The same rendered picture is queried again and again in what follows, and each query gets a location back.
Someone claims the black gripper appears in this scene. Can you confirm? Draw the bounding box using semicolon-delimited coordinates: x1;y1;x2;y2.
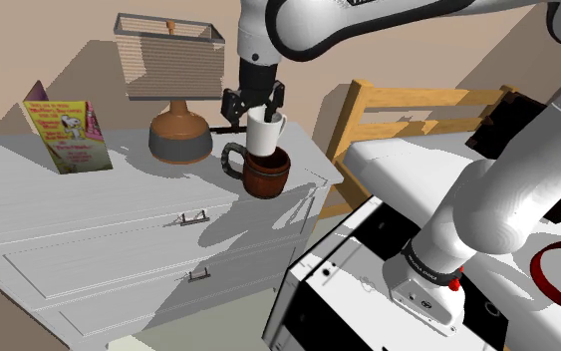
220;58;287;131

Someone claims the white mug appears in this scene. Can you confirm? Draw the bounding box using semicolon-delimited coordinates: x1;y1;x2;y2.
245;105;289;159

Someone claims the table lamp with beige shade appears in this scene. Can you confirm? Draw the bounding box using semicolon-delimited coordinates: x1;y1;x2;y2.
113;12;227;166

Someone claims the wooden bed with white mattress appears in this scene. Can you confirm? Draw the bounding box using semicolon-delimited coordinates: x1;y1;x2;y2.
317;78;561;351

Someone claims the yellow picture book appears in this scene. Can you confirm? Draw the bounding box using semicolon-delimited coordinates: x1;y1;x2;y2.
21;79;115;176

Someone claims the black and white robot stand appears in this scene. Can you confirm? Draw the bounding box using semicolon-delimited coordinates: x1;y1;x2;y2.
261;193;510;351

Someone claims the white chest of drawers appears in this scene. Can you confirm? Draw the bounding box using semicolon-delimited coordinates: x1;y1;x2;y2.
0;121;345;351

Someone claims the brown wooden mug grey handle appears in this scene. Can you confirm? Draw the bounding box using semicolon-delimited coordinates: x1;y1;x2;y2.
219;142;292;200

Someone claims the dark red ring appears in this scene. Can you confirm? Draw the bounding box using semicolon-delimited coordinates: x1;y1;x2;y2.
529;237;561;318

